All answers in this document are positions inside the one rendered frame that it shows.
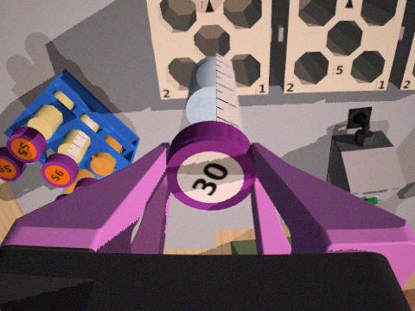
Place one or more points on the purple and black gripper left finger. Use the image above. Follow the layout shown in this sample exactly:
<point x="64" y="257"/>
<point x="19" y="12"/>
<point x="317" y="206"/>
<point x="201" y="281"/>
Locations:
<point x="102" y="215"/>

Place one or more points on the white button box with label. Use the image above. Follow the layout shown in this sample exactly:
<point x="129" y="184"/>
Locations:
<point x="367" y="165"/>

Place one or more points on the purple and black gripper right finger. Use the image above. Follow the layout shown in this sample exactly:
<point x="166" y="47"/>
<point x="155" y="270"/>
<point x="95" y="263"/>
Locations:
<point x="322" y="218"/>

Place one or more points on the blue tube rack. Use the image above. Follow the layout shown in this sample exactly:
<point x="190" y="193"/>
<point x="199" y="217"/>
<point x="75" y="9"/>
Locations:
<point x="94" y="109"/>

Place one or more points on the grey flat mat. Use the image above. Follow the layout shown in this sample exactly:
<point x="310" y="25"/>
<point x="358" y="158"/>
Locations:
<point x="106" y="46"/>

